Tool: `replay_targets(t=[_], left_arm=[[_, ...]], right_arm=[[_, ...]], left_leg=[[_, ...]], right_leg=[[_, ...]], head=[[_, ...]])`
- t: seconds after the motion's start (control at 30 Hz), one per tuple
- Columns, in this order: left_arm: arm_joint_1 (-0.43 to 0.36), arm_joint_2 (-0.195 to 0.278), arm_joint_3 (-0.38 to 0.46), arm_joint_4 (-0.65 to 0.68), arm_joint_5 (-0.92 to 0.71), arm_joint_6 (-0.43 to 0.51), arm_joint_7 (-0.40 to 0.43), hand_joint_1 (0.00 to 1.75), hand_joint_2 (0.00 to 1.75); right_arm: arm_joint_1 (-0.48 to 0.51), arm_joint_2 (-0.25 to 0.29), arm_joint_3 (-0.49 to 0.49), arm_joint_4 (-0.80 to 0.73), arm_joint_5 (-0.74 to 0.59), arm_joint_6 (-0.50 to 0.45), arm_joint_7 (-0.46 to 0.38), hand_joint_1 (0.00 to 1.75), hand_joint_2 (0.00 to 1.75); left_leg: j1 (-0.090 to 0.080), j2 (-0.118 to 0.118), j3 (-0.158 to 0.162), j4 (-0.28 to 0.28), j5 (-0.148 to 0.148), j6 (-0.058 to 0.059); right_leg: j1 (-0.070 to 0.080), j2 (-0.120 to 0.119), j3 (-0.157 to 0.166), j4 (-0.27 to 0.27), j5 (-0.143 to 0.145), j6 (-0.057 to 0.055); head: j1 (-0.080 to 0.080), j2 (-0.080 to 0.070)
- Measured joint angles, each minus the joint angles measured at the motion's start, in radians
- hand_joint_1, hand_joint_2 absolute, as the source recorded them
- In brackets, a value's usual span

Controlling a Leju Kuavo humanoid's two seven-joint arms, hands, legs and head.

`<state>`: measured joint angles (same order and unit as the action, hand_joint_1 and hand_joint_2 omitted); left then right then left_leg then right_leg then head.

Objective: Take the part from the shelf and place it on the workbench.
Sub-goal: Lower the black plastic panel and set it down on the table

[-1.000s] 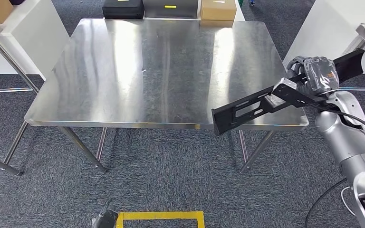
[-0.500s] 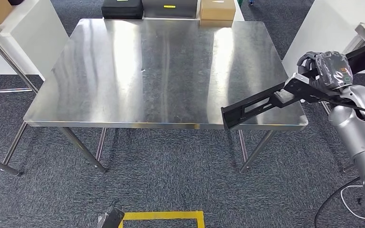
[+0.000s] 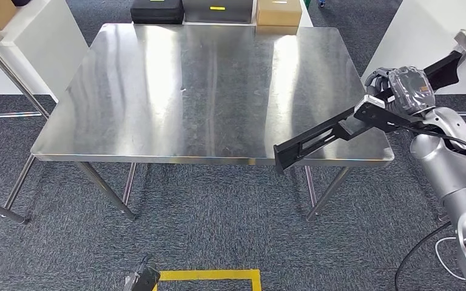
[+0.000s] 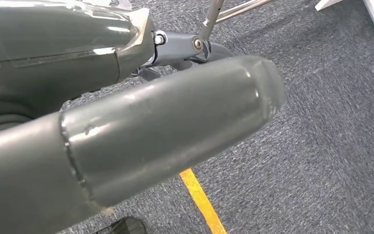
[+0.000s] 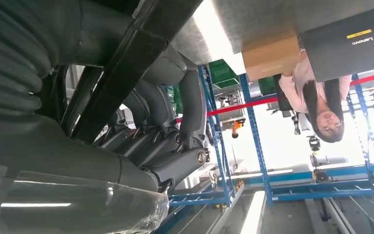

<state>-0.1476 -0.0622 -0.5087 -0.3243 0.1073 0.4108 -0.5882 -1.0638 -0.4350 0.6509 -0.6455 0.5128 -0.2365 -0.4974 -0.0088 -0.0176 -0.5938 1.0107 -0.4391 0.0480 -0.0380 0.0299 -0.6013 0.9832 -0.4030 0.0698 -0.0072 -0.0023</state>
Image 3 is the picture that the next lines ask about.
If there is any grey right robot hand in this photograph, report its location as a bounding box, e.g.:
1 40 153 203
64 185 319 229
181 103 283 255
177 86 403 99
363 66 437 117

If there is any grey laptop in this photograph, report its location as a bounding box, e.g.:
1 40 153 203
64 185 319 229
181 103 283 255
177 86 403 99
183 0 255 24

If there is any small white table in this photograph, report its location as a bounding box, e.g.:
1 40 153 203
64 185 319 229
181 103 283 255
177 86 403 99
183 0 314 28

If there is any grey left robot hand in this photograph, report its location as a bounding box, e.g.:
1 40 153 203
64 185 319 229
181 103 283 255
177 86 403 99
122 255 161 291

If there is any black plastic part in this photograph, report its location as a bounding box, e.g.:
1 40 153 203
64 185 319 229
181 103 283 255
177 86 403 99
273 50 464 174

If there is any white floor cable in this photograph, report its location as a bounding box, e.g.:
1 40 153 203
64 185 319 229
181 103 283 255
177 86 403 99
435 236 466 282

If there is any brown cardboard box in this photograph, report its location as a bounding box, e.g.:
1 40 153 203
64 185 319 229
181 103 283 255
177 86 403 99
255 0 303 28

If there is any black zip case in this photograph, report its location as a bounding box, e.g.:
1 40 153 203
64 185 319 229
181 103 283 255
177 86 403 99
130 0 184 25

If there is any white box table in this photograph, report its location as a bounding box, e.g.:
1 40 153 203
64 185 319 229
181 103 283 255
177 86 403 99
0 0 89 103
361 0 466 107

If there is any steel workbench table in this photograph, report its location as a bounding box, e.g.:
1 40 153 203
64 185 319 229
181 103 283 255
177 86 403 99
4 22 394 222

